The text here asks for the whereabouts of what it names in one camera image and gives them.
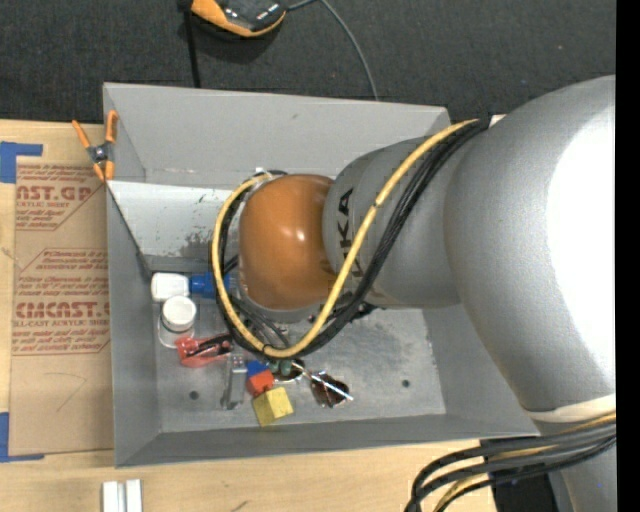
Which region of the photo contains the yellow wooden block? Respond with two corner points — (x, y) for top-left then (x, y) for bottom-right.
(250, 385), (295, 428)

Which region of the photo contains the grey metal bin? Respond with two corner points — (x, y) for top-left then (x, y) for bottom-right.
(102, 82), (542, 469)

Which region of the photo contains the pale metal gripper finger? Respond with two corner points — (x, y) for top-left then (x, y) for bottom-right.
(232, 352), (249, 410)
(221, 353), (236, 411)

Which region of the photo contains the brown shiny foil packet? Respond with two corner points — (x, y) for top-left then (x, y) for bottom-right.
(298, 367), (355, 409)

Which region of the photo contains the clear bottle with white cap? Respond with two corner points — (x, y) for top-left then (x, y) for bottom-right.
(157, 294), (198, 349)

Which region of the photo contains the white and blue spray bottle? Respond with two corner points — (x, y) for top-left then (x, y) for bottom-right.
(150, 271), (237, 303)

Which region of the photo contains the orange-red small block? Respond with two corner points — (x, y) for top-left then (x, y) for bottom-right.
(244, 370), (276, 398)

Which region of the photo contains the red plastic clip tool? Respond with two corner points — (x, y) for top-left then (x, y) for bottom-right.
(174, 333), (234, 369)

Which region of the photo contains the brown cardboard board, red print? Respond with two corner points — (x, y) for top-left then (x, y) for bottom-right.
(0, 118), (117, 464)

